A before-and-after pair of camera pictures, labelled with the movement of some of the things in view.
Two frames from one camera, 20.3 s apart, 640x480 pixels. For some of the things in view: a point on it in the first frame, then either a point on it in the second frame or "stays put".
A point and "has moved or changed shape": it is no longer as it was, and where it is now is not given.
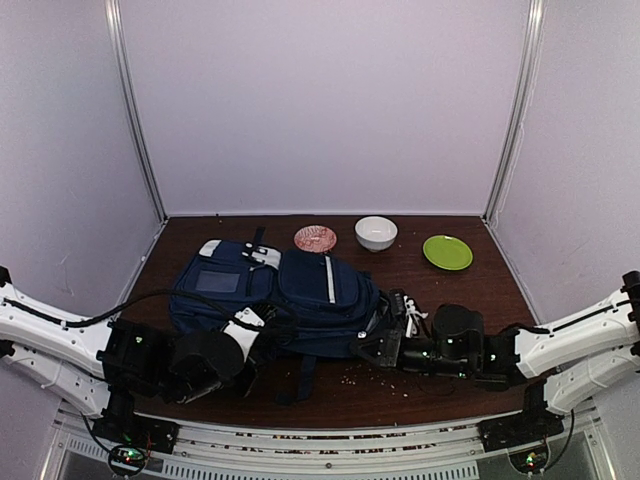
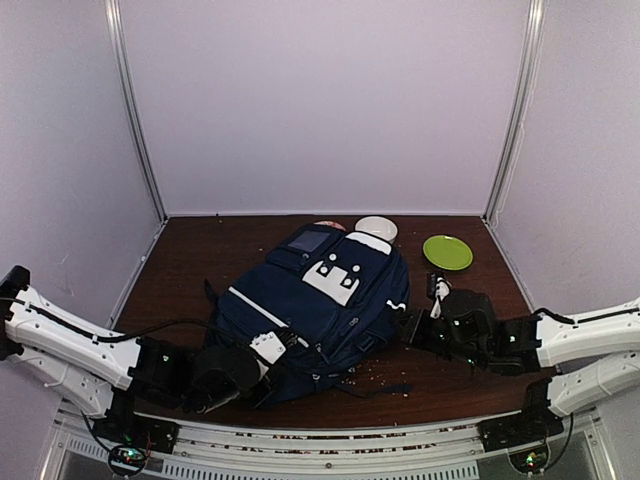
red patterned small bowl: x=315 y=238 -> x=331 y=223
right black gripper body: x=392 y=356 -> x=427 y=341
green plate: x=447 y=252 stays put
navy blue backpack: x=316 y=306 has moved or changed shape
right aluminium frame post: x=521 y=99 stays put
